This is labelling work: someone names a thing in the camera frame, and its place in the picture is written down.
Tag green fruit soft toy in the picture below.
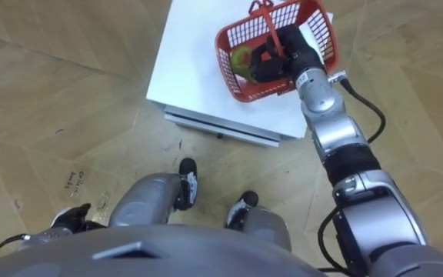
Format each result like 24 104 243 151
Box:
229 45 260 84

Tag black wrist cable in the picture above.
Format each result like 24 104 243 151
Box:
328 70 387 145
0 232 30 263

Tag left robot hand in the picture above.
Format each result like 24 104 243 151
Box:
49 202 106 234

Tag robot body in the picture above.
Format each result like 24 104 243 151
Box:
0 225 326 277

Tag white cabinet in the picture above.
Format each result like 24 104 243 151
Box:
145 0 335 149

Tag black elbow cable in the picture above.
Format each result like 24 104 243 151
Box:
317 206 356 277

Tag red plastic basket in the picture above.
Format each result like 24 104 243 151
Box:
214 0 340 104

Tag robot legs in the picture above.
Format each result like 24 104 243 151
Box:
108 157 293 253

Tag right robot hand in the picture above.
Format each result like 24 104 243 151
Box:
248 25 328 84

